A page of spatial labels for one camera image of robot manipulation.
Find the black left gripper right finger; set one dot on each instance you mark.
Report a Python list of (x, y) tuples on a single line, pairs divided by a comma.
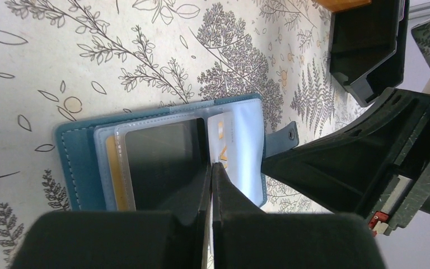
[(244, 236)]

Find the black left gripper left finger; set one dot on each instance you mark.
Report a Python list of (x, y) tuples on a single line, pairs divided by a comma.
[(173, 236)]

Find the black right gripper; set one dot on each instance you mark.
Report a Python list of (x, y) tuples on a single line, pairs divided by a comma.
[(348, 170)]

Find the black VIP credit card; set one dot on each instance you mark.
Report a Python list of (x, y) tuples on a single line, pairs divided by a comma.
[(161, 159)]

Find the blue leather card holder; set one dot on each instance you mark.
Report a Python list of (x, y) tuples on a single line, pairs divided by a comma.
[(83, 153)]

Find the white credit card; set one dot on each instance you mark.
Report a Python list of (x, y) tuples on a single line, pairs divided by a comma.
[(220, 131)]

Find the wooden compartment tray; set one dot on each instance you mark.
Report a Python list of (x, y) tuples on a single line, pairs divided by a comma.
[(342, 5)]

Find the black card box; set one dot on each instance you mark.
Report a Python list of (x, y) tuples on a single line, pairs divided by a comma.
[(367, 48)]

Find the floral table mat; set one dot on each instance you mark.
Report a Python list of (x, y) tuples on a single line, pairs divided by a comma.
[(62, 61)]

